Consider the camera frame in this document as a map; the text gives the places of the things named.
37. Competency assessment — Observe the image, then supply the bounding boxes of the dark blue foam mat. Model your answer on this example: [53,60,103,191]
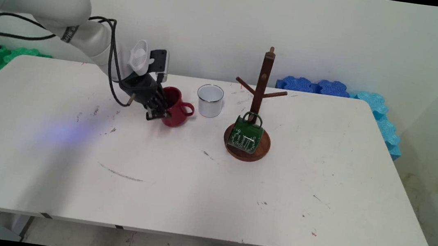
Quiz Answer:
[275,74,319,95]
[315,79,352,99]

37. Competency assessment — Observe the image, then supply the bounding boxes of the red enamel mug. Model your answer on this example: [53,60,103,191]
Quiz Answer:
[157,86,197,130]

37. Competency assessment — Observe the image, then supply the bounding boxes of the black camera cable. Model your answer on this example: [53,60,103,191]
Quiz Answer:
[0,5,132,84]

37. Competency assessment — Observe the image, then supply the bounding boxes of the light blue foam mat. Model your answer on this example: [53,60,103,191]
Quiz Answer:
[371,116,405,162]
[348,90,390,121]

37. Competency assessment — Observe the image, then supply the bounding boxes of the white enamel cup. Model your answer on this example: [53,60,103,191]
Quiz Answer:
[195,83,226,120]

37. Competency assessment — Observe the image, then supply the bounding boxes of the green printed mug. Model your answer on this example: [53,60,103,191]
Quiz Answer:
[226,109,266,155]

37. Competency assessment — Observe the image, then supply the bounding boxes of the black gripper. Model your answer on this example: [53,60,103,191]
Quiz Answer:
[114,69,176,124]

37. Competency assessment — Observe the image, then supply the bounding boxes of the wooden mug tree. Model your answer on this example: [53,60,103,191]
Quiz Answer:
[222,42,293,166]

